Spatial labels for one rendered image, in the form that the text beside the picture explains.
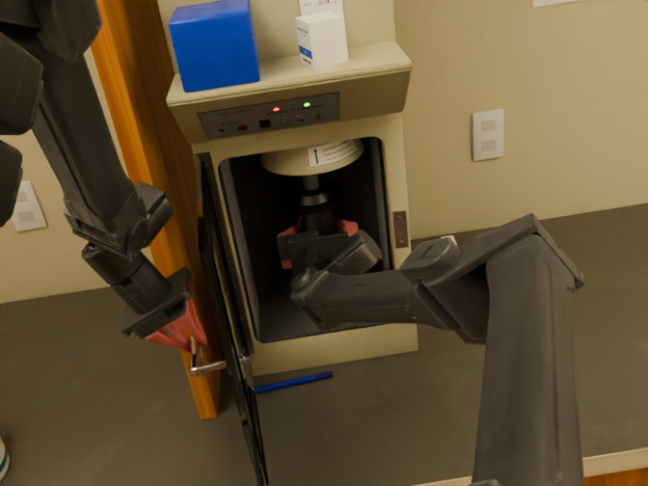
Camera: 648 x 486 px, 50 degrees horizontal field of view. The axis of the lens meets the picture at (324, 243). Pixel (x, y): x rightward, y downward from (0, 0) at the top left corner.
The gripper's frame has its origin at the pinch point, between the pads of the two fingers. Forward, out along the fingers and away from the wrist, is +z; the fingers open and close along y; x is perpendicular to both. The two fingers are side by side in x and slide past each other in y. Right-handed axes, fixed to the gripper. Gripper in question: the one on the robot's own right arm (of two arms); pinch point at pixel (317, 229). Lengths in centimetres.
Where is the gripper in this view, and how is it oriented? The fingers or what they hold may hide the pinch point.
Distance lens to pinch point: 123.3
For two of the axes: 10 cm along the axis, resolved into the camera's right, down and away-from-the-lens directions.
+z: -0.7, -5.0, 8.6
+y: -9.9, 1.5, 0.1
